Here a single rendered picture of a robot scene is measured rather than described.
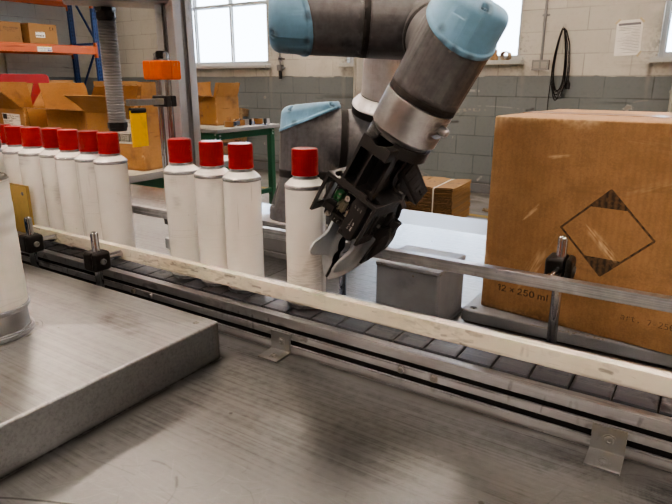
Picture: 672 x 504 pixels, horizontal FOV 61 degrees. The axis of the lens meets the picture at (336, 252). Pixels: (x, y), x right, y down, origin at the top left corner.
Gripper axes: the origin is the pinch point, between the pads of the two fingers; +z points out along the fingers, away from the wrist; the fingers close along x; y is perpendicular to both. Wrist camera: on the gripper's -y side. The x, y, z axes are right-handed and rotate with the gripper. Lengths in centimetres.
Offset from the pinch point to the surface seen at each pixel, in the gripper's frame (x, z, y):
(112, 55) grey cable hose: -59, 3, -9
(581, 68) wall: -81, 9, -535
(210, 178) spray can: -20.9, 0.2, 2.9
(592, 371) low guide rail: 29.3, -13.3, 4.8
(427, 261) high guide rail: 9.0, -7.7, -2.6
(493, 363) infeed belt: 22.2, -6.3, 3.6
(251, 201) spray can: -14.2, -0.5, 1.7
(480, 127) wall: -132, 105, -536
